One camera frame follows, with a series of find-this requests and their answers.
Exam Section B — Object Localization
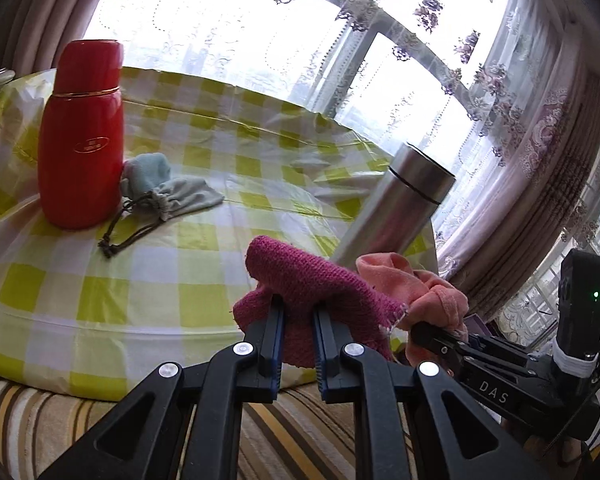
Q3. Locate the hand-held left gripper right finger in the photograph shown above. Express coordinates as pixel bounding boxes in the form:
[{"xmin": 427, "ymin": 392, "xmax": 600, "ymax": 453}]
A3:
[{"xmin": 312, "ymin": 307, "xmax": 546, "ymax": 480}]

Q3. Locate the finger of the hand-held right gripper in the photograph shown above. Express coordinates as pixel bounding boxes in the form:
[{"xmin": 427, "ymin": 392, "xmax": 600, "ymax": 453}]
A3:
[
  {"xmin": 467, "ymin": 332, "xmax": 536, "ymax": 361},
  {"xmin": 409, "ymin": 321, "xmax": 473, "ymax": 368}
]

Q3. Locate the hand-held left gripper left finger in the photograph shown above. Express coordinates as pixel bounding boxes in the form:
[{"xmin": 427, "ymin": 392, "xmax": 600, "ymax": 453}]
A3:
[{"xmin": 37, "ymin": 294, "xmax": 286, "ymax": 480}]

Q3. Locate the pink fleece cloth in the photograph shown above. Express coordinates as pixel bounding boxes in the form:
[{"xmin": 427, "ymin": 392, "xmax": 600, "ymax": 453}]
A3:
[{"xmin": 355, "ymin": 252, "xmax": 470, "ymax": 366}]

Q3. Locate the magenta knit cloth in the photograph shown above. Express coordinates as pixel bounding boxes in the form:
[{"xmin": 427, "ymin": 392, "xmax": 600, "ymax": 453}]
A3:
[{"xmin": 232, "ymin": 235, "xmax": 411, "ymax": 368}]

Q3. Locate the yellow checkered plastic tablecloth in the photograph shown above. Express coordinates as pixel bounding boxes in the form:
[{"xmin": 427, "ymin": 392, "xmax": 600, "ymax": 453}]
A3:
[{"xmin": 0, "ymin": 65, "xmax": 437, "ymax": 403}]

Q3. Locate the silver thermos bottle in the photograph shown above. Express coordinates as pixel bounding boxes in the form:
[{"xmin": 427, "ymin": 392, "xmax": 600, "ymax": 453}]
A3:
[{"xmin": 330, "ymin": 142, "xmax": 457, "ymax": 266}]

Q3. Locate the red thermos bottle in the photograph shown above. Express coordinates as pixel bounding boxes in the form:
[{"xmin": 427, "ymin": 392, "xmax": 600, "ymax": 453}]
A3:
[{"xmin": 37, "ymin": 39, "xmax": 126, "ymax": 231}]

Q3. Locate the white lace curtain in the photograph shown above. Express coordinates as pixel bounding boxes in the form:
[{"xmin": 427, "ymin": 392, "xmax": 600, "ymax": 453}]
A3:
[{"xmin": 85, "ymin": 0, "xmax": 571, "ymax": 281}]

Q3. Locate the plain mauve curtain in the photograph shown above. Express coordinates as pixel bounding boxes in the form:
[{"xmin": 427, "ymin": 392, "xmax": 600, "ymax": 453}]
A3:
[{"xmin": 0, "ymin": 0, "xmax": 126, "ymax": 76}]

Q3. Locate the grey drawstring pouch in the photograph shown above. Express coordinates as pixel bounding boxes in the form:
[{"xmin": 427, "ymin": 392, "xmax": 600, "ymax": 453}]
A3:
[{"xmin": 97, "ymin": 176, "xmax": 226, "ymax": 259}]

